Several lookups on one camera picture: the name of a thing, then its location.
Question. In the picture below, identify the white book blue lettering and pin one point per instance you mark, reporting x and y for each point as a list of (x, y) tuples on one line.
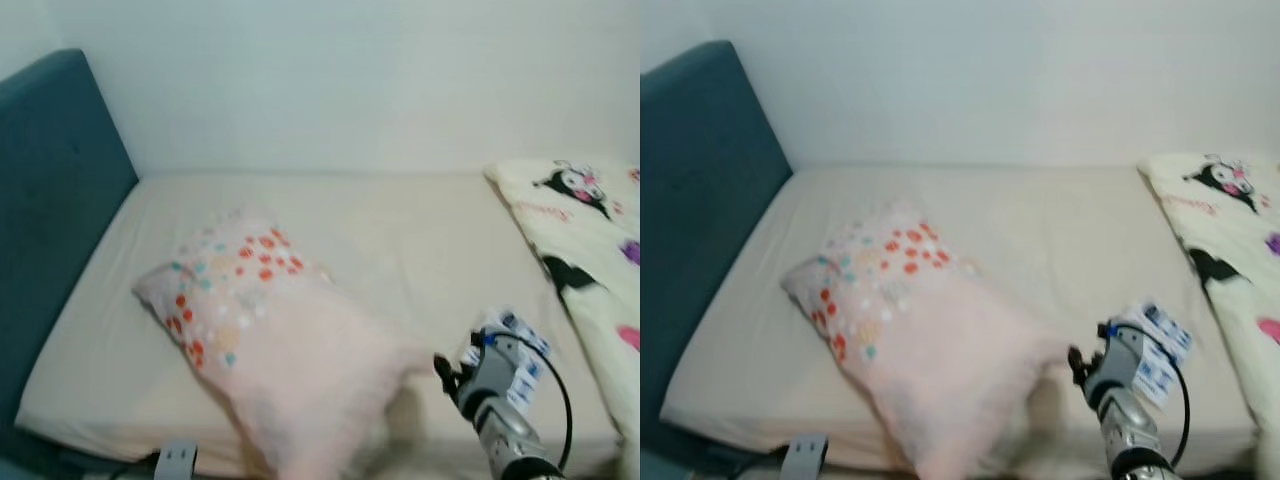
[(530, 370), (1165, 355)]

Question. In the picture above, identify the pink patterned pillow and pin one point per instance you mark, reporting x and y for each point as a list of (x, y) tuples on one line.
[(930, 345), (280, 350)]

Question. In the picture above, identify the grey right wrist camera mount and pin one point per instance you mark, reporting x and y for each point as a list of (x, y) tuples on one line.
[(495, 370), (1127, 360)]

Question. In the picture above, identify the cream cartoon print quilt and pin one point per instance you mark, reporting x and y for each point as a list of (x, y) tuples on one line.
[(1235, 230), (590, 240)]

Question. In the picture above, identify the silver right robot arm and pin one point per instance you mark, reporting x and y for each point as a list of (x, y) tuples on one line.
[(515, 440), (1135, 430)]

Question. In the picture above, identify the teal upholstered headboard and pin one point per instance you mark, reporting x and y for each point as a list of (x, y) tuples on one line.
[(700, 210), (50, 220)]

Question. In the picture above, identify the beige sheeted bed mattress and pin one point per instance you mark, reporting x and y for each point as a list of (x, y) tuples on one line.
[(400, 240), (1040, 235)]

